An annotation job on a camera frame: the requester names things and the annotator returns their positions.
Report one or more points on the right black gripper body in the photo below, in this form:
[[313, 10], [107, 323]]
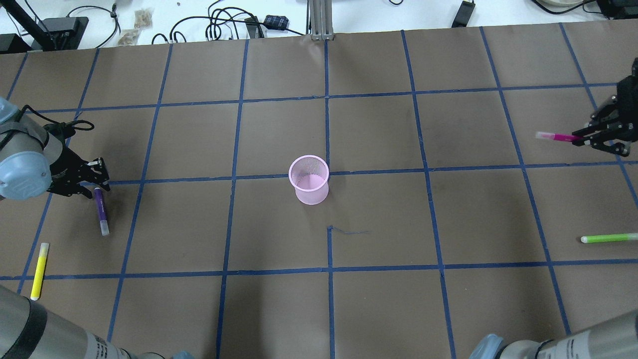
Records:
[[619, 121]]

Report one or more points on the pink mesh cup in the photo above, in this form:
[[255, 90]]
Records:
[[309, 176]]

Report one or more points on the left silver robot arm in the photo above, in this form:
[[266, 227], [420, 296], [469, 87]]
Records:
[[35, 158]]

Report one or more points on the green marker pen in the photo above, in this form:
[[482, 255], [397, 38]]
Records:
[[608, 238]]

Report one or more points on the black camera stand base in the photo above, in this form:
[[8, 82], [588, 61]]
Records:
[[64, 32]]

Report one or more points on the pink marker pen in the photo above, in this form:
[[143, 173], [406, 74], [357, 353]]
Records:
[[557, 137]]

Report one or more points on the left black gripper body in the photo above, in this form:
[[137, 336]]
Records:
[[66, 168]]

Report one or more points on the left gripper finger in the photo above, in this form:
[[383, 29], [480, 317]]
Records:
[[78, 189], [98, 174]]

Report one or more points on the yellow marker pen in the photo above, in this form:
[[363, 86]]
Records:
[[39, 275]]

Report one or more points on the aluminium frame post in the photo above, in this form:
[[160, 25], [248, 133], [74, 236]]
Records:
[[319, 20]]

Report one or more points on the black power adapter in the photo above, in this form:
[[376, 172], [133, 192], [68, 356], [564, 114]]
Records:
[[464, 14]]

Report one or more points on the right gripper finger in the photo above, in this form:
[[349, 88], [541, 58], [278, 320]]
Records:
[[615, 148], [605, 127]]

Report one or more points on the purple marker pen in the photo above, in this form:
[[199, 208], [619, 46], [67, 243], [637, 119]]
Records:
[[101, 211]]

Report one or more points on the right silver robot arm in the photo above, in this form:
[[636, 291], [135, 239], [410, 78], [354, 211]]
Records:
[[612, 339]]

